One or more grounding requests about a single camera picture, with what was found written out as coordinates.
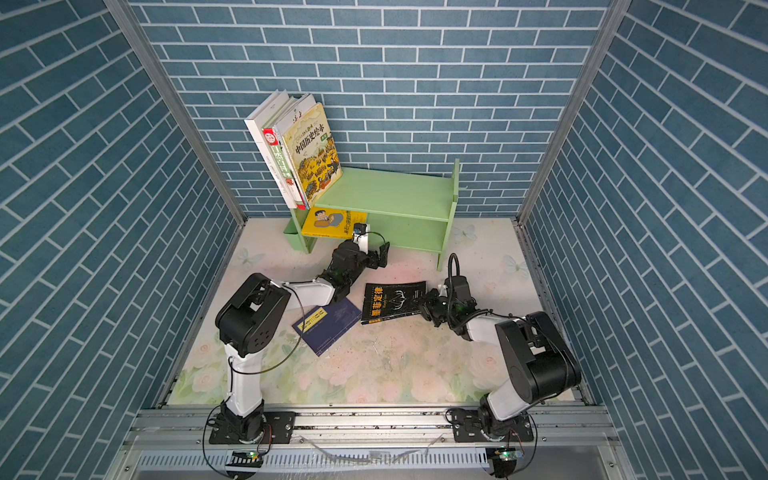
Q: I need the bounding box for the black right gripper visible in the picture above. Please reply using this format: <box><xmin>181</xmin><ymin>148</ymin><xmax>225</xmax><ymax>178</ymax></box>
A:
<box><xmin>410</xmin><ymin>288</ymin><xmax>457</xmax><ymax>327</ymax></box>

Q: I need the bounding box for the black slipcase box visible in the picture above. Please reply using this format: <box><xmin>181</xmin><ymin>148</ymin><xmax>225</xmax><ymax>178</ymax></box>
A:
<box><xmin>361</xmin><ymin>281</ymin><xmax>426</xmax><ymax>325</ymax></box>

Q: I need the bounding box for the yellow cartoon cover book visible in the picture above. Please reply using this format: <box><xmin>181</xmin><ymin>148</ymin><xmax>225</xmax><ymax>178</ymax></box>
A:
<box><xmin>301</xmin><ymin>207</ymin><xmax>368</xmax><ymax>239</ymax></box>

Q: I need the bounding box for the dark blue book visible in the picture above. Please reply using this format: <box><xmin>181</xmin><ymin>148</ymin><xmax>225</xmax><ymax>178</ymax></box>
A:
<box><xmin>292</xmin><ymin>299</ymin><xmax>362</xmax><ymax>357</ymax></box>

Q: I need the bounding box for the yellow history book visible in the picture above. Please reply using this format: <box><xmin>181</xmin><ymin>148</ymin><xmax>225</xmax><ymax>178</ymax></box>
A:
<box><xmin>282</xmin><ymin>103</ymin><xmax>342</xmax><ymax>209</ymax></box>

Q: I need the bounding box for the green nature encyclopedia book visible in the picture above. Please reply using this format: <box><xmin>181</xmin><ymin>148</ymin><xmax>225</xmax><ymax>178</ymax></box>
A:
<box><xmin>262</xmin><ymin>91</ymin><xmax>307</xmax><ymax>211</ymax></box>

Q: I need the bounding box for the white red-lettered magazine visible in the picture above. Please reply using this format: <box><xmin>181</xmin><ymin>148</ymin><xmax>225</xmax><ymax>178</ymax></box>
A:
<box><xmin>273</xmin><ymin>94</ymin><xmax>316</xmax><ymax>140</ymax></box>

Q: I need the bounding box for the white paperback book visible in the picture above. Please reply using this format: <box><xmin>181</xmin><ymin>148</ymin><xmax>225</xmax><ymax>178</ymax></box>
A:
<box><xmin>244</xmin><ymin>90</ymin><xmax>298</xmax><ymax>209</ymax></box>

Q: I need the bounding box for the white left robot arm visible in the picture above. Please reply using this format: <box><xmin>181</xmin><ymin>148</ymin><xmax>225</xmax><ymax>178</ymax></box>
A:
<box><xmin>215</xmin><ymin>238</ymin><xmax>390</xmax><ymax>443</ymax></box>

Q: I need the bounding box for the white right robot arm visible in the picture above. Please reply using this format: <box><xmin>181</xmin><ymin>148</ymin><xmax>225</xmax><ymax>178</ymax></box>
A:
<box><xmin>419</xmin><ymin>289</ymin><xmax>582</xmax><ymax>438</ymax></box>

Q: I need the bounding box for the green metal bookshelf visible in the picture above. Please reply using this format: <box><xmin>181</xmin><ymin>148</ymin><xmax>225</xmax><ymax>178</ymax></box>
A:
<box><xmin>315</xmin><ymin>161</ymin><xmax>460</xmax><ymax>270</ymax></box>

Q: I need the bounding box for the green plastic side bin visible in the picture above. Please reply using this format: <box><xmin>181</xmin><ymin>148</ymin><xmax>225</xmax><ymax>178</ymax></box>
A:
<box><xmin>283</xmin><ymin>218</ymin><xmax>311</xmax><ymax>254</ymax></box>

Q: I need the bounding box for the black corrugated cable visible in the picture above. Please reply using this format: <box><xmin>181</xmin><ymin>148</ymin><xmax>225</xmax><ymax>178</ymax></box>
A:
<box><xmin>445</xmin><ymin>252</ymin><xmax>499</xmax><ymax>337</ymax></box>

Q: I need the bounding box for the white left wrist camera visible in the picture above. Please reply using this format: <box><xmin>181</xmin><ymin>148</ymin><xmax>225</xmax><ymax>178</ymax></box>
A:
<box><xmin>352</xmin><ymin>223</ymin><xmax>369</xmax><ymax>253</ymax></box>

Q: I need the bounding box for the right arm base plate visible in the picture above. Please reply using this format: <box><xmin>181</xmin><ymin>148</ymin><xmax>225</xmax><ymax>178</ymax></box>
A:
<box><xmin>444</xmin><ymin>407</ymin><xmax>534</xmax><ymax>443</ymax></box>

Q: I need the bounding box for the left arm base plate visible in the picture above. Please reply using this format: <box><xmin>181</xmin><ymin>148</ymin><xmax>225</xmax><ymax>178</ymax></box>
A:
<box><xmin>206</xmin><ymin>409</ymin><xmax>296</xmax><ymax>445</ymax></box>

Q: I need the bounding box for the aluminium front rail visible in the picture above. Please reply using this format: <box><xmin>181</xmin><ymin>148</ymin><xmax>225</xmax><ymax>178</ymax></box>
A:
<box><xmin>107</xmin><ymin>402</ymin><xmax>632</xmax><ymax>479</ymax></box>

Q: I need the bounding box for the right aluminium corner post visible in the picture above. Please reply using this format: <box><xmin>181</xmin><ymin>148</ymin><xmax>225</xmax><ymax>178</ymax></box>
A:
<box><xmin>517</xmin><ymin>0</ymin><xmax>631</xmax><ymax>225</ymax></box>

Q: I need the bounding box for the aluminium corner post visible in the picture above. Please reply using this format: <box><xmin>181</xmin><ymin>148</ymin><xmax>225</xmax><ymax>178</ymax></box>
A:
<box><xmin>104</xmin><ymin>0</ymin><xmax>247</xmax><ymax>228</ymax></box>
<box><xmin>517</xmin><ymin>0</ymin><xmax>631</xmax><ymax>225</ymax></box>

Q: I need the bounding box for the left aluminium corner post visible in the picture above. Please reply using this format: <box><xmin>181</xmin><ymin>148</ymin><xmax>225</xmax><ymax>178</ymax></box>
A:
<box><xmin>104</xmin><ymin>0</ymin><xmax>247</xmax><ymax>228</ymax></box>

